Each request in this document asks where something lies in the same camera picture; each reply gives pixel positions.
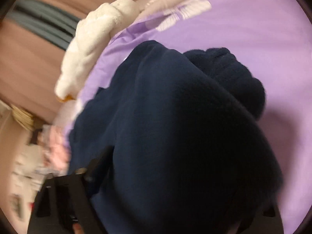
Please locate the yellow fringed cloth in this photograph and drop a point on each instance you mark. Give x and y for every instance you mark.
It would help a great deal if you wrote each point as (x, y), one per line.
(23, 118)

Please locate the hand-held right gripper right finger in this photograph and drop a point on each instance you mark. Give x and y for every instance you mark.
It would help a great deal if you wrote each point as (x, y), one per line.
(279, 224)

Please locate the blue-grey curtain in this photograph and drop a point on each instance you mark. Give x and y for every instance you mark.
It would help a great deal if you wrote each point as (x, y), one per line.
(41, 19)

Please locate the white fluffy garment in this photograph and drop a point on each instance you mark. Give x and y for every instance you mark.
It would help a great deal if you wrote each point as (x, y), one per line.
(85, 48)

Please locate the pile of pink clothes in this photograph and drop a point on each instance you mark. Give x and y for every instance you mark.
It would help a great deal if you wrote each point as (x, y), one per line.
(57, 148)

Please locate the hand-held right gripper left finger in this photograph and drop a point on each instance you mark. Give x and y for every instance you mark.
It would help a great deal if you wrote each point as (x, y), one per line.
(73, 187)

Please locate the navy fleece jacket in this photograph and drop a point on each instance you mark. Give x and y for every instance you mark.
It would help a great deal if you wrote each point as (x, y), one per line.
(170, 139)

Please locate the purple floral blanket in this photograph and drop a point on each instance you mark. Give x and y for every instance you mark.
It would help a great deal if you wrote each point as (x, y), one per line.
(243, 29)

